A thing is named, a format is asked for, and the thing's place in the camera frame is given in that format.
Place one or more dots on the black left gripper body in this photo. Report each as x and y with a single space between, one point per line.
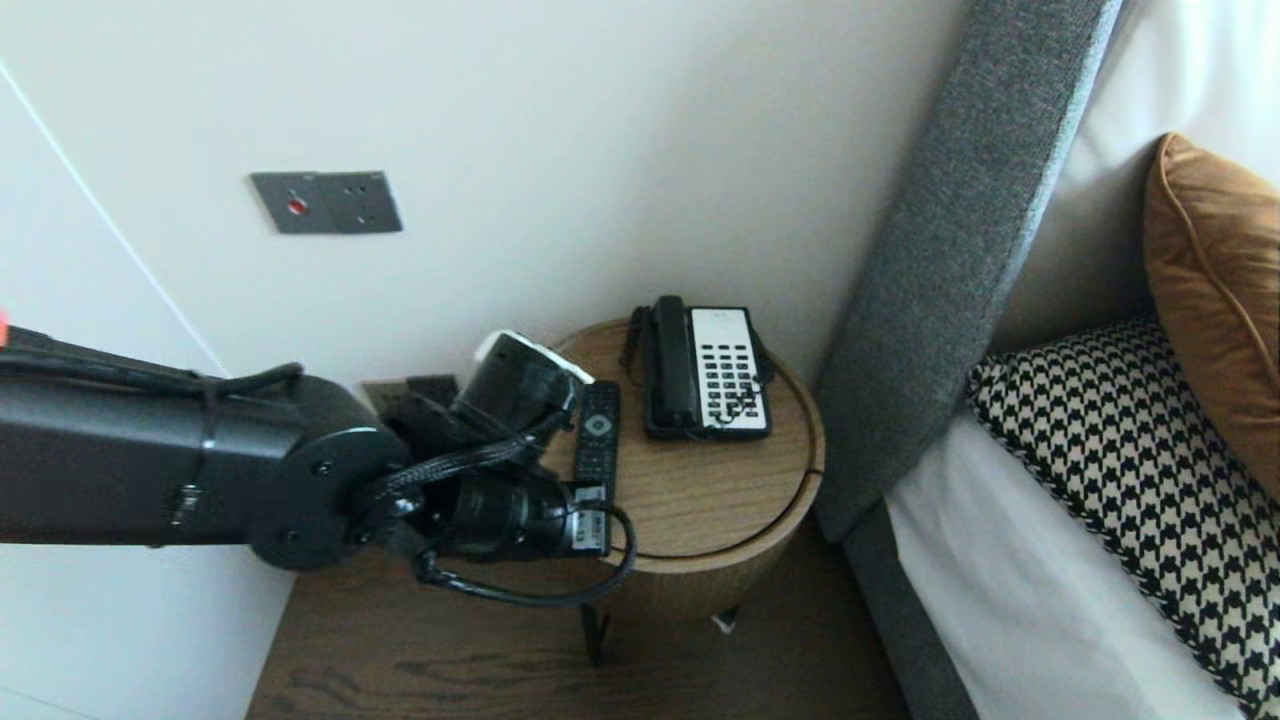
520 518

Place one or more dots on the black tv remote control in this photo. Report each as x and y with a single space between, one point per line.
598 440

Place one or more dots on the round wooden side table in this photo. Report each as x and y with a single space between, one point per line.
700 590

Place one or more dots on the black metal table legs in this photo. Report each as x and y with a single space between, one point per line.
595 635

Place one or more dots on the round wooden bedside table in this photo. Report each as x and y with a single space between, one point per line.
700 490

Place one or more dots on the black telephone handset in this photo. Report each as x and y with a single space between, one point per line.
675 370

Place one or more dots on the white table foot pad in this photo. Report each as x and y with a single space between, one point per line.
725 625

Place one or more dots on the black and white telephone base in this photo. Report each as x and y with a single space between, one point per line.
730 370

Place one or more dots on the grey fabric headboard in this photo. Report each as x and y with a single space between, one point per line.
930 300

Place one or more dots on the black white houndstooth pillow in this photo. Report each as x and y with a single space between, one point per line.
1120 450

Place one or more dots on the beige pillow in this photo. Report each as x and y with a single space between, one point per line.
1080 270

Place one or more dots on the brown velvet cushion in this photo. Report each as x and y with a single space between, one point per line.
1210 280

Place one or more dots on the black wall plug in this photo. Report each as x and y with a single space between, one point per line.
430 385

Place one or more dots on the beige wall socket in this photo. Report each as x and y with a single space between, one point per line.
385 392

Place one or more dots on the grey wall switch panel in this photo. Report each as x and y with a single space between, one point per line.
328 203

